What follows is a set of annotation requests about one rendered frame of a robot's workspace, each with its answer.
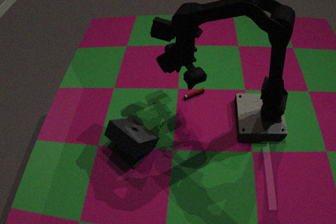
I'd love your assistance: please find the dark grey sloped panel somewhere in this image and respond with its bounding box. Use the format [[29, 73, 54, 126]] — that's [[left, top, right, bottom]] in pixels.
[[104, 118, 159, 169]]

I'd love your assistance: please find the dark red cylinder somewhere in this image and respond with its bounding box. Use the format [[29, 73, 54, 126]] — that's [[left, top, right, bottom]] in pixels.
[[184, 88, 205, 99]]

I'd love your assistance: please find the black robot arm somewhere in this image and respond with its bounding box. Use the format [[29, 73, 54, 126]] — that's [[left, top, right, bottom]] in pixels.
[[150, 0, 295, 122]]

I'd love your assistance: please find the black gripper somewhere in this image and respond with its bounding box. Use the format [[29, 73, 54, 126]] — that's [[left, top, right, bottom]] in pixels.
[[165, 43, 207, 90]]

